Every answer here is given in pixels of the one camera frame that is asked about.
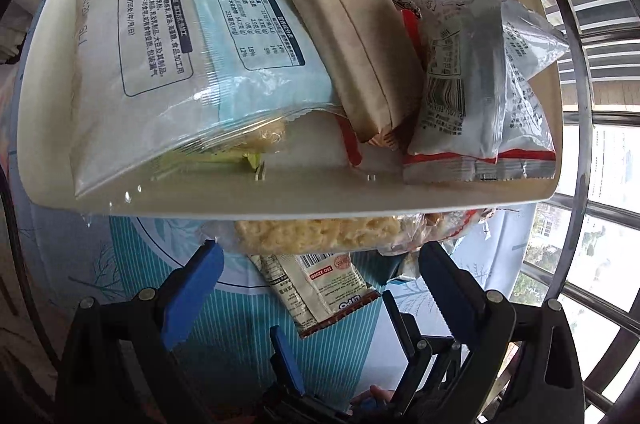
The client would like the beige paper snack bar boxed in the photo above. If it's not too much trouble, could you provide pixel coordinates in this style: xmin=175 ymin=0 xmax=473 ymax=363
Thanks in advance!
xmin=292 ymin=0 xmax=424 ymax=142

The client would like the person's right hand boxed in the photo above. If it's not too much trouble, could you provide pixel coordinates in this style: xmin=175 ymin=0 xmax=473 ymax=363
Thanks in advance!
xmin=349 ymin=385 xmax=395 ymax=411

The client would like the patterned blue tablecloth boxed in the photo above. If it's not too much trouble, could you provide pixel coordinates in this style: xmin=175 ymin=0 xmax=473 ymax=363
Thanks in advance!
xmin=15 ymin=204 xmax=535 ymax=408

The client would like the silver red-edged snack packet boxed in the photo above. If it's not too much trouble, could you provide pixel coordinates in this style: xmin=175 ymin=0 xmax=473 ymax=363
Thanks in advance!
xmin=250 ymin=253 xmax=381 ymax=338

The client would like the yellow cracker snack bag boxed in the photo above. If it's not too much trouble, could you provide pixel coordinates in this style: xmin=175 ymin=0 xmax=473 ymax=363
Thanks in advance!
xmin=234 ymin=217 xmax=406 ymax=255

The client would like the metal window grille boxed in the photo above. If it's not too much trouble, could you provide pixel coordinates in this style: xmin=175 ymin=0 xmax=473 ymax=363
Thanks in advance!
xmin=512 ymin=0 xmax=639 ymax=423

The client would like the white plastic storage bin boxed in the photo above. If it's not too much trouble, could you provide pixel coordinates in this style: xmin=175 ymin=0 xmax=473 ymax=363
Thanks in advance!
xmin=16 ymin=0 xmax=561 ymax=220

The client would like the grey silver snack packet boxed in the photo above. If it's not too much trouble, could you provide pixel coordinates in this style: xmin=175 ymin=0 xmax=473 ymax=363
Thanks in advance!
xmin=404 ymin=0 xmax=568 ymax=184

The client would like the large blue white snack bag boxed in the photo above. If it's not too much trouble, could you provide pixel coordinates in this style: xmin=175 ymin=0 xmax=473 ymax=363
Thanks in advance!
xmin=70 ymin=0 xmax=341 ymax=196

